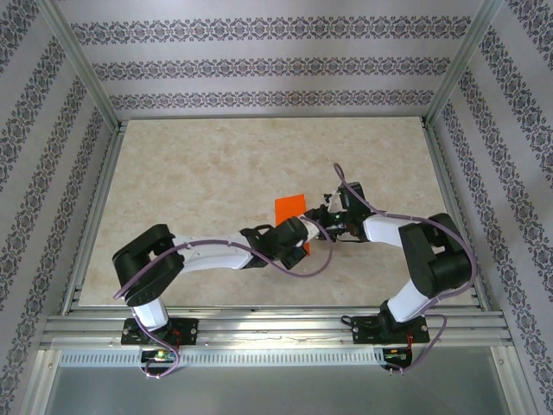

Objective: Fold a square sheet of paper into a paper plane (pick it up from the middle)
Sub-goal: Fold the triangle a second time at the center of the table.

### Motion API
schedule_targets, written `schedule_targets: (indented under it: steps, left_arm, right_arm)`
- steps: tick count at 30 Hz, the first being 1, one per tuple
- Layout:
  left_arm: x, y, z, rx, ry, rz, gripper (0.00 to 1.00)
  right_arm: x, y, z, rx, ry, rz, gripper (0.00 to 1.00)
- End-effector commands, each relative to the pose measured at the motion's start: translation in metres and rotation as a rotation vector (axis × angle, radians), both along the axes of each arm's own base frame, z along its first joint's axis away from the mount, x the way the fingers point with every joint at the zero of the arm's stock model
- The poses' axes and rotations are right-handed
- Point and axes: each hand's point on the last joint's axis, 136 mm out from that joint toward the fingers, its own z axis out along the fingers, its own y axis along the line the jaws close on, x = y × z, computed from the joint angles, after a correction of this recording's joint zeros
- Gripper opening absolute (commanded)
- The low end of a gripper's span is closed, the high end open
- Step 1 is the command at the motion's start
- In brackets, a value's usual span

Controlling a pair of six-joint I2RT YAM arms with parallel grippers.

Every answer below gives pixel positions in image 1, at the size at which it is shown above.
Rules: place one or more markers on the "orange paper sheet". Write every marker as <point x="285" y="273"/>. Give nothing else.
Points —
<point x="289" y="207"/>

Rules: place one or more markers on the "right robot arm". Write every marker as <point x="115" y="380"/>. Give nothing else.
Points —
<point x="384" y="231"/>

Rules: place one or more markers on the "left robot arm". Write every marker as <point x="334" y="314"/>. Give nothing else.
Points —
<point x="216" y="259"/>

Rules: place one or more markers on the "grey metal panel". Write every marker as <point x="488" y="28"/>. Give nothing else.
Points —
<point x="276" y="389"/>

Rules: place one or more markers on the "aluminium mounting rail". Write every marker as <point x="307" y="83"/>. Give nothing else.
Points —
<point x="276" y="328"/>

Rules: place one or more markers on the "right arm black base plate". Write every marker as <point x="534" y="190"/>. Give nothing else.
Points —
<point x="363" y="330"/>

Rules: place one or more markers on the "aluminium side rail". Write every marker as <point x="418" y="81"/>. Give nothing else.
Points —
<point x="96" y="216"/>
<point x="455" y="216"/>

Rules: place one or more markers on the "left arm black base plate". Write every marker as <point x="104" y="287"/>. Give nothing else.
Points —
<point x="188" y="330"/>

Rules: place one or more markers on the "aluminium frame post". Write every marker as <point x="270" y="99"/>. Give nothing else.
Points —
<point x="82" y="65"/>
<point x="464" y="60"/>

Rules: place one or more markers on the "aluminium frame beam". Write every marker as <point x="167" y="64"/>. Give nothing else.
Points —
<point x="36" y="384"/>
<point x="514" y="380"/>

